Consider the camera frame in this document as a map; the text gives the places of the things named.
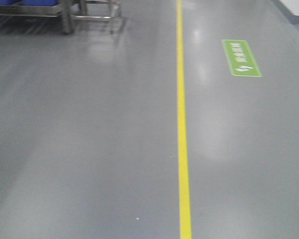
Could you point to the stainless steel wheeled cart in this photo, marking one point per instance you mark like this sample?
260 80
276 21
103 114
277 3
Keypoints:
68 10

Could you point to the green floor sign sticker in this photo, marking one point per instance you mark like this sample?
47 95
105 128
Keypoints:
240 58

